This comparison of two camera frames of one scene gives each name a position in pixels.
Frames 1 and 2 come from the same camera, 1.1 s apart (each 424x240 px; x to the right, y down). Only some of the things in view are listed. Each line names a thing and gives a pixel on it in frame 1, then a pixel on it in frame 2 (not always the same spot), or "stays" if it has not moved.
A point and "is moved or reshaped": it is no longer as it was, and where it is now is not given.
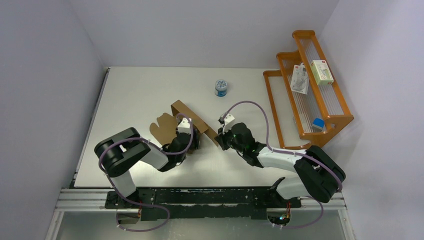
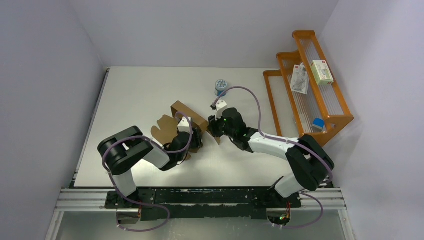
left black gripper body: [194, 142] stays
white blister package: [300, 79] stays
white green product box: [321, 72] stays
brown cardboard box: [166, 128] is moved or reshaped
